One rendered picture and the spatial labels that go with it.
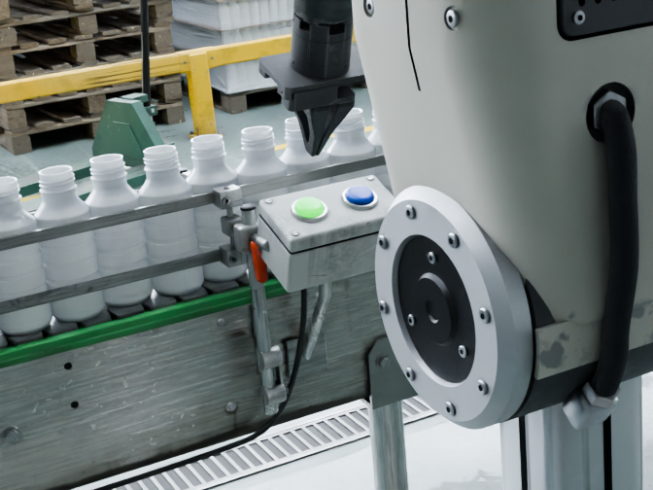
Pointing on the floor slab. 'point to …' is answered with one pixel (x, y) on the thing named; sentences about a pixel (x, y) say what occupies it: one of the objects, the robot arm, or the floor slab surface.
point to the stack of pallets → (35, 50)
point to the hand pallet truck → (116, 133)
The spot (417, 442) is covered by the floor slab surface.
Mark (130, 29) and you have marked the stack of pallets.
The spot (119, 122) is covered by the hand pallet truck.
